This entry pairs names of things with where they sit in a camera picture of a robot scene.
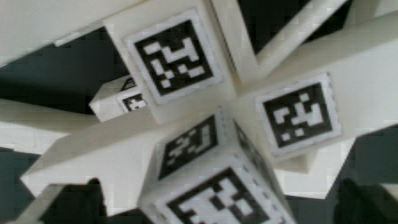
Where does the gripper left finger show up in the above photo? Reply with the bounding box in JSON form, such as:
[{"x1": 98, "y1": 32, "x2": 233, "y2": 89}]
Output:
[{"x1": 11, "y1": 178, "x2": 109, "y2": 224}]

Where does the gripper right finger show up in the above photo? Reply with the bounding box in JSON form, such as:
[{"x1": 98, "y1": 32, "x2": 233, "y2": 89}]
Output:
[{"x1": 333, "y1": 179, "x2": 398, "y2": 224}]

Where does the white tagged cube leg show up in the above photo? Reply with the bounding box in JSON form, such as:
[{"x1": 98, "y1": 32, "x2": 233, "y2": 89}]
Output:
[
  {"x1": 139, "y1": 107, "x2": 297, "y2": 224},
  {"x1": 89, "y1": 75, "x2": 146, "y2": 122}
]

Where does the white chair back frame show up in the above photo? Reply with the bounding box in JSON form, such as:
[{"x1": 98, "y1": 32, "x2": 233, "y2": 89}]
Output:
[{"x1": 20, "y1": 0, "x2": 398, "y2": 218}]

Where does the white front fence bar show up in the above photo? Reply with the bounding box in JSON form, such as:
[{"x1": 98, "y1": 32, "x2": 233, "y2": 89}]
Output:
[{"x1": 0, "y1": 98, "x2": 100, "y2": 154}]

